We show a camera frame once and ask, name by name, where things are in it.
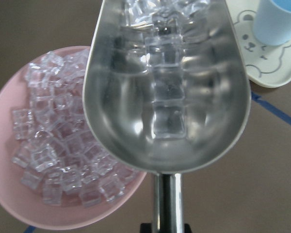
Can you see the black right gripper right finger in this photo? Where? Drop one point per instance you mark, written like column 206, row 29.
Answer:
column 187, row 228

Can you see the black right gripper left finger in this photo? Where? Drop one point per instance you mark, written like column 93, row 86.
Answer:
column 146, row 228

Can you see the metal ice scoop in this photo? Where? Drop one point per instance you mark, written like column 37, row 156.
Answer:
column 117, row 97

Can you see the pile of clear ice cubes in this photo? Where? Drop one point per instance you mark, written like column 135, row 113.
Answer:
column 60, row 156

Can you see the ice cubes in scoop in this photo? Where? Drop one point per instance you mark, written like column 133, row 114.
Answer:
column 165, row 29

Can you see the light blue plastic cup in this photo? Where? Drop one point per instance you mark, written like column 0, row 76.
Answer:
column 272, row 23

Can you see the pink bowl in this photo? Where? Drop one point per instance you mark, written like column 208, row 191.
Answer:
column 26, row 205

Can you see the cream bear tray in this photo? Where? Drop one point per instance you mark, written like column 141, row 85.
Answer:
column 267, row 66

